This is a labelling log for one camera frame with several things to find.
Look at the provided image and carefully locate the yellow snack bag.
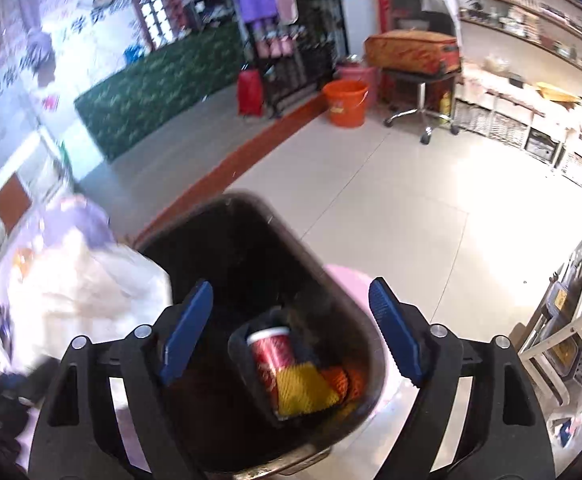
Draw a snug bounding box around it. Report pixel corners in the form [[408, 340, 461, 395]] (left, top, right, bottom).
[[276, 362, 349, 419]]

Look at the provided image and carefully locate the red paper cup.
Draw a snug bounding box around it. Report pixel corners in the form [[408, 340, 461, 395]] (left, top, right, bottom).
[[247, 326, 297, 415]]

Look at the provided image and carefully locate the black trash bin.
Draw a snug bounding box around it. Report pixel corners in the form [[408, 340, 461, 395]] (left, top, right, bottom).
[[138, 193, 385, 479]]

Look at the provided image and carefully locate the white plastic chair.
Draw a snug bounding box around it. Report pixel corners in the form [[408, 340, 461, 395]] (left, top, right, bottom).
[[516, 307, 582, 408]]

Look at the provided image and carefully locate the lavender tablecloth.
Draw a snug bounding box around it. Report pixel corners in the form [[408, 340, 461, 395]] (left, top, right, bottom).
[[0, 194, 173, 470]]

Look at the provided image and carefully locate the green patterned counter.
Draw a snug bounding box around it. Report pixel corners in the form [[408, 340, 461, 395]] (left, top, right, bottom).
[[74, 21, 244, 162]]

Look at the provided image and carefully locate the orange plastic bucket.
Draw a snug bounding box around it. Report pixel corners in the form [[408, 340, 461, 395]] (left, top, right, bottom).
[[323, 79, 369, 129]]

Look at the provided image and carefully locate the pink basin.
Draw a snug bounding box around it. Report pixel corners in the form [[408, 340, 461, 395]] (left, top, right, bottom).
[[335, 62, 379, 107]]

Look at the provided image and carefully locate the orange suitcase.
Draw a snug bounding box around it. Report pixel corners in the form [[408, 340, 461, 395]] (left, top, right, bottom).
[[364, 29, 461, 77]]

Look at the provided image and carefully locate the black metal rack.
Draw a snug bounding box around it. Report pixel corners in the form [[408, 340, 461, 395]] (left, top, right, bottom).
[[235, 0, 351, 118]]

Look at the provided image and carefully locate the red phone booth cabinet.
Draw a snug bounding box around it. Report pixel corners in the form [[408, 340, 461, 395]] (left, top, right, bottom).
[[132, 0, 187, 51]]

